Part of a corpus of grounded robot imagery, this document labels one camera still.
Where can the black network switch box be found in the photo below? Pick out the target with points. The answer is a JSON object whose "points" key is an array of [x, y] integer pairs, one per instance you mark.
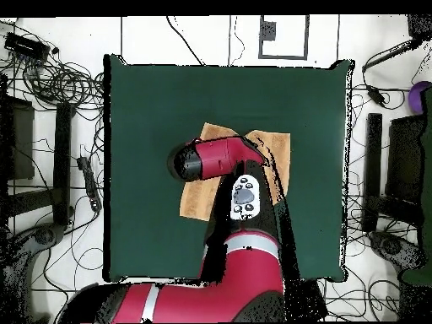
{"points": [[27, 47]]}

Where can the dark green table cloth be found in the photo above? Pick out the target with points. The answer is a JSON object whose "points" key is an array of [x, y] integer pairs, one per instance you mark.
{"points": [[152, 101]]}

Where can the black power adapter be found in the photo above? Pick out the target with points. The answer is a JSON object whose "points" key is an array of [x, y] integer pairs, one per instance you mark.
{"points": [[376, 96]]}

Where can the orange terry towel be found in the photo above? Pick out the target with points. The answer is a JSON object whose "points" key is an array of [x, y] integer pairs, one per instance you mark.
{"points": [[195, 202]]}

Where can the dark flat panel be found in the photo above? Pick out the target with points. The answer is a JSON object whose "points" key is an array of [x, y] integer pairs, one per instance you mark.
{"points": [[20, 141], [405, 158]]}

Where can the black rod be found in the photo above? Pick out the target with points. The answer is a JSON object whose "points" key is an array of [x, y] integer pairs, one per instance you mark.
{"points": [[388, 55]]}

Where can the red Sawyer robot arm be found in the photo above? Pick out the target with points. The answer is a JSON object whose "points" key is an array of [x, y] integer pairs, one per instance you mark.
{"points": [[246, 270]]}

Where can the black upright bar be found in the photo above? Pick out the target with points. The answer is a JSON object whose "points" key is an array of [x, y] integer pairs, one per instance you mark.
{"points": [[373, 162], [62, 162]]}

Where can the purple bowl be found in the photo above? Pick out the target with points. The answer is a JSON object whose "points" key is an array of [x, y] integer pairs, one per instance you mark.
{"points": [[415, 98]]}

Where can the black power strip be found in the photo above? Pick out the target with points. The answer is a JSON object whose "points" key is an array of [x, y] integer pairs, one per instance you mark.
{"points": [[90, 185]]}

